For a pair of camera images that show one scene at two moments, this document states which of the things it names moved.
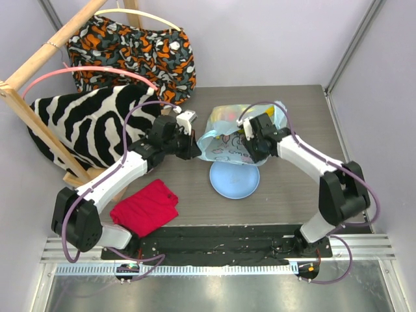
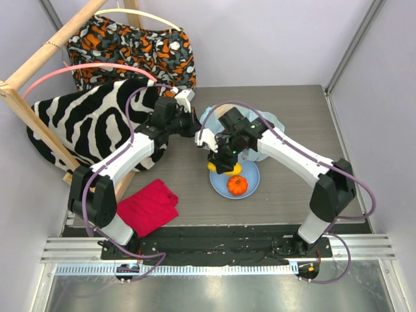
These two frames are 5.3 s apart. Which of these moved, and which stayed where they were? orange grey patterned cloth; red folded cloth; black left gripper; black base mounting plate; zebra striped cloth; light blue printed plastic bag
Moved: black left gripper; light blue printed plastic bag
Stayed: red folded cloth; black base mounting plate; zebra striped cloth; orange grey patterned cloth
